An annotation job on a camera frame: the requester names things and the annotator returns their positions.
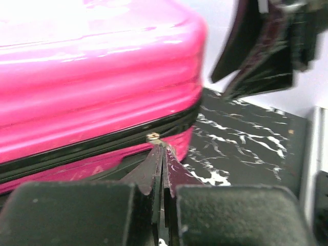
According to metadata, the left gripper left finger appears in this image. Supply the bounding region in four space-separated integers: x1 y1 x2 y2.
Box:
1 145 163 245

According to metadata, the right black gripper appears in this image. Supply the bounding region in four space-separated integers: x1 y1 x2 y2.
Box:
211 1 327 99

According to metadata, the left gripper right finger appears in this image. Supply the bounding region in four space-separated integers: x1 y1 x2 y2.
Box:
163 147 317 245

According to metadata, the silver zipper pull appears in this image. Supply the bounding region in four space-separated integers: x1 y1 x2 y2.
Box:
146 132 160 142

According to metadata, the pink teal cartoon suitcase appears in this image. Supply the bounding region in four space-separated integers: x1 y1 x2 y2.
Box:
1 1 207 194

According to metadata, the aluminium frame rail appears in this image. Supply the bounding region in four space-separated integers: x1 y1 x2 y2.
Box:
299 106 327 224

